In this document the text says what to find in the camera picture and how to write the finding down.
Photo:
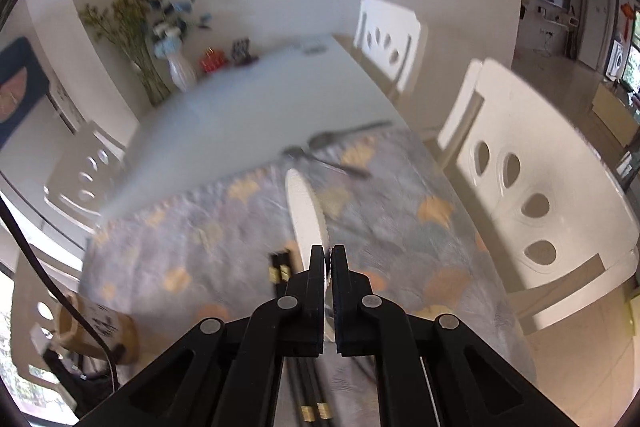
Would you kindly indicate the metal spoon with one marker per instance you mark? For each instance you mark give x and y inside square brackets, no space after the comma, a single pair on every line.
[325,138]

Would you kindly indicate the small dark patterned box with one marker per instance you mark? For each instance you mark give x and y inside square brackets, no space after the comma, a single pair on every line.
[242,51]

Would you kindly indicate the dried green plant bunch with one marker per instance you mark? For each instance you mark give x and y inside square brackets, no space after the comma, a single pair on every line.
[127,27]

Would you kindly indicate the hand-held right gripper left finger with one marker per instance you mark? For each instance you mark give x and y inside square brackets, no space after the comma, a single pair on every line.
[316,287]

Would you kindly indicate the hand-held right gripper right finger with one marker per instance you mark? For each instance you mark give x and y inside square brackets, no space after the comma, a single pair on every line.
[340,287]

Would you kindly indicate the white tall cabinet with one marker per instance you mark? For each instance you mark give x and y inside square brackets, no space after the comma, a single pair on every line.
[596,22]

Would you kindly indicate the white vase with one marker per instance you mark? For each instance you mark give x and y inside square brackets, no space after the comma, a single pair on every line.
[181,74]

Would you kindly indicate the small red box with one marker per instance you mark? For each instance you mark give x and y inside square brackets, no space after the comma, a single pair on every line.
[211,63]

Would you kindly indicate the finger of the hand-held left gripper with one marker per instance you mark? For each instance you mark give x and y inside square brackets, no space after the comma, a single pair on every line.
[118,353]

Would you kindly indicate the white plate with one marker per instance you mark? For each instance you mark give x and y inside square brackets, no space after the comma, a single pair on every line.
[305,217]

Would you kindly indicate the dark blue wall hanging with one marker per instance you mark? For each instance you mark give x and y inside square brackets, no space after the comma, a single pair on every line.
[20,92]

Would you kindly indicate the grey fan-patterned table mat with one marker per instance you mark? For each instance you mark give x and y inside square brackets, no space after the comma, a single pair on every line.
[400,227]

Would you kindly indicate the low wooden cabinet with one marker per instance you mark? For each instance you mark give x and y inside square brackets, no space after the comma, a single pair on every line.
[612,112]

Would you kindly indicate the white washing machine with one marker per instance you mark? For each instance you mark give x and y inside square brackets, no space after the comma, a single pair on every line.
[617,62]

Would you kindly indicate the bamboo utensil holder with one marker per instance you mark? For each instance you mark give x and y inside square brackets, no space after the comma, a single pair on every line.
[100,322]

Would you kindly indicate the red hanging ornament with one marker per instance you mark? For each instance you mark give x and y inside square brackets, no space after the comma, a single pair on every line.
[629,14]

